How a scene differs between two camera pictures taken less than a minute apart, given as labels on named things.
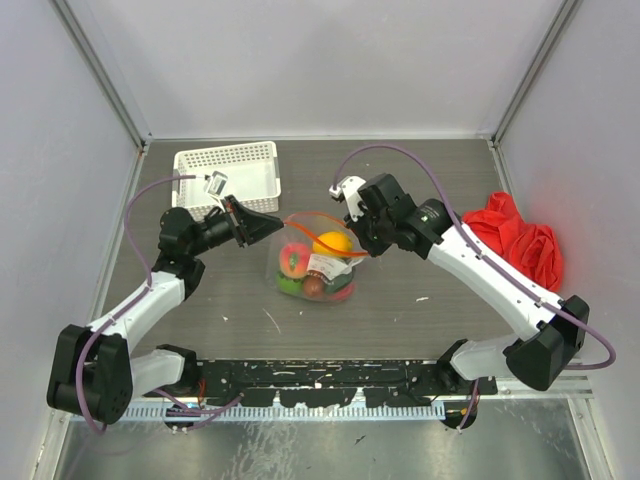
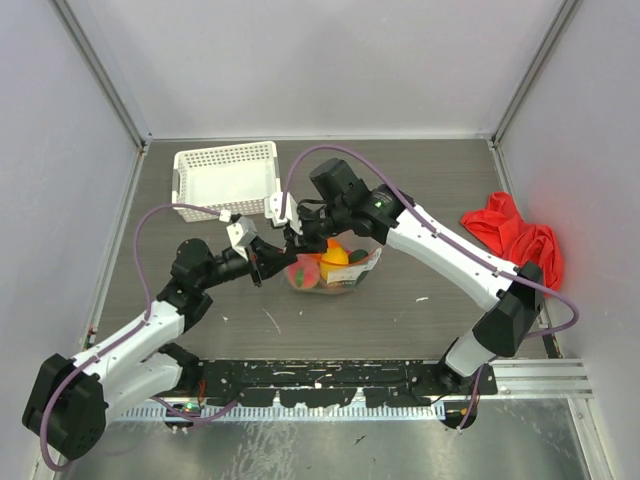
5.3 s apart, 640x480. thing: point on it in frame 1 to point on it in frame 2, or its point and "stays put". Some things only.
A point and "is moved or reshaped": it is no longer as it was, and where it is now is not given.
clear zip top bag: x=313 y=257 is moved or reshaped
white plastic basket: x=252 y=172 stays put
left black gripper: x=247 y=226 to x=268 y=260
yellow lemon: x=335 y=238 is moved or reshaped
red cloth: x=533 y=249 stays put
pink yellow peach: x=294 y=260 is moved or reshaped
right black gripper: x=375 y=249 to x=304 y=242
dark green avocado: x=340 y=282 to x=357 y=256
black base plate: x=339 y=383 stays put
